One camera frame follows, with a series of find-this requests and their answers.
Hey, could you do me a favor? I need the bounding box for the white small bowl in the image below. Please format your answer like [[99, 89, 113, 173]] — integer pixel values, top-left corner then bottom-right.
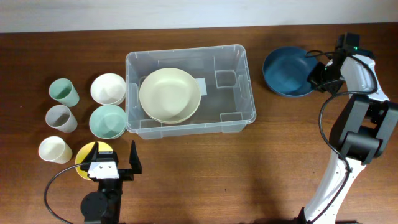
[[90, 73, 126, 105]]

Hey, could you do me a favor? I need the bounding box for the clear plastic storage bin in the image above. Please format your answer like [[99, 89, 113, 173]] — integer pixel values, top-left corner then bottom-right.
[[125, 44, 257, 139]]

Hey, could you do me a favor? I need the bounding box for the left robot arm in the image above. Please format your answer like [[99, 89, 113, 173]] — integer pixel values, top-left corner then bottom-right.
[[80, 142, 142, 223]]

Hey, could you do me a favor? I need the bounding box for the white label in bin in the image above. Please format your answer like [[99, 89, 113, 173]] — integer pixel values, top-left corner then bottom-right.
[[195, 78, 207, 96]]

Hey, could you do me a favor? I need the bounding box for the cream cup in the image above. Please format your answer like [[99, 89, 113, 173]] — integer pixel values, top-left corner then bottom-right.
[[38, 136, 73, 164]]

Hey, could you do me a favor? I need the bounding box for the yellow small bowl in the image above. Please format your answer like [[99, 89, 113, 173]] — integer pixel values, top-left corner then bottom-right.
[[75, 141, 113, 180]]

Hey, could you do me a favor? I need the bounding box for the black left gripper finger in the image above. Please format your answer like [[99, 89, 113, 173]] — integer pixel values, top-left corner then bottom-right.
[[129, 140, 142, 174], [80, 142, 99, 162]]

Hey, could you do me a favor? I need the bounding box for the dark blue large bowl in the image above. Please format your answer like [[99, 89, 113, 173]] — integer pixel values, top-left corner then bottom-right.
[[262, 47, 318, 98]]

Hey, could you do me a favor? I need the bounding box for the grey translucent cup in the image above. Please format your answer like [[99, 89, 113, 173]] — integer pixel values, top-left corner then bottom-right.
[[45, 105, 78, 133]]

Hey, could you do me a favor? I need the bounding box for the cream large bowl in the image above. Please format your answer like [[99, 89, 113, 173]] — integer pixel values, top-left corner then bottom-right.
[[139, 68, 201, 124]]

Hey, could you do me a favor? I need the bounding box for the mint green cup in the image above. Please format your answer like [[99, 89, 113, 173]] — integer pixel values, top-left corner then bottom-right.
[[49, 78, 80, 107]]

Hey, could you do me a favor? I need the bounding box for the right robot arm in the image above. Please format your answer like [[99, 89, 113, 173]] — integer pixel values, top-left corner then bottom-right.
[[295, 32, 397, 223]]

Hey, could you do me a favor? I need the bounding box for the mint green small bowl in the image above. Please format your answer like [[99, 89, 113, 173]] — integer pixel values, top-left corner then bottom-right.
[[89, 105, 126, 139]]

